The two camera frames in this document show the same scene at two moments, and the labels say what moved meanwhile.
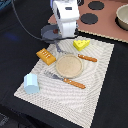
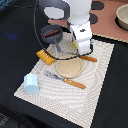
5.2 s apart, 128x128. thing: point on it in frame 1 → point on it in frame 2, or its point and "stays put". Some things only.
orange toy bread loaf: x=46 y=56 stays put
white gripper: x=67 y=14 → x=83 y=34
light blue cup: x=31 y=84 stays put
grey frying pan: x=47 y=34 stays put
